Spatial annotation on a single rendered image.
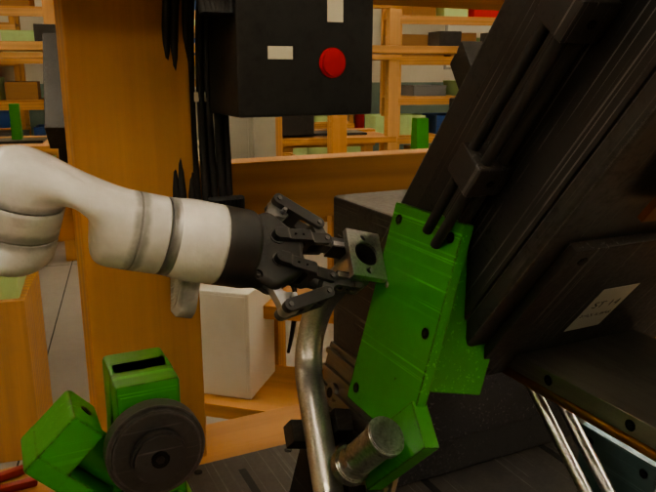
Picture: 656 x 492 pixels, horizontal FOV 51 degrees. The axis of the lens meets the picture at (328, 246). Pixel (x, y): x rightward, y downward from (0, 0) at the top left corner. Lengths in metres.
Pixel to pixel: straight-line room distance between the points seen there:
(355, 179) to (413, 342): 0.48
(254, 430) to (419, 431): 0.48
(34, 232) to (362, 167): 0.61
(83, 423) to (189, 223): 0.18
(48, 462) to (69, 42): 0.47
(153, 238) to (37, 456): 0.19
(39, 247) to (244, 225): 0.17
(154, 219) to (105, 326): 0.33
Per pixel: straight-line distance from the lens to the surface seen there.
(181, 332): 0.93
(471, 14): 8.51
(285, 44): 0.80
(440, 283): 0.62
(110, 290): 0.89
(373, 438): 0.63
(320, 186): 1.05
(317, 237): 0.69
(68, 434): 0.57
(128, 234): 0.59
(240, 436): 1.06
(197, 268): 0.61
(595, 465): 0.73
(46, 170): 0.58
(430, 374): 0.63
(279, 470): 0.94
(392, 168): 1.10
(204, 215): 0.61
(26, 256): 0.59
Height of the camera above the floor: 1.40
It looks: 14 degrees down
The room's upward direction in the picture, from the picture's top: straight up
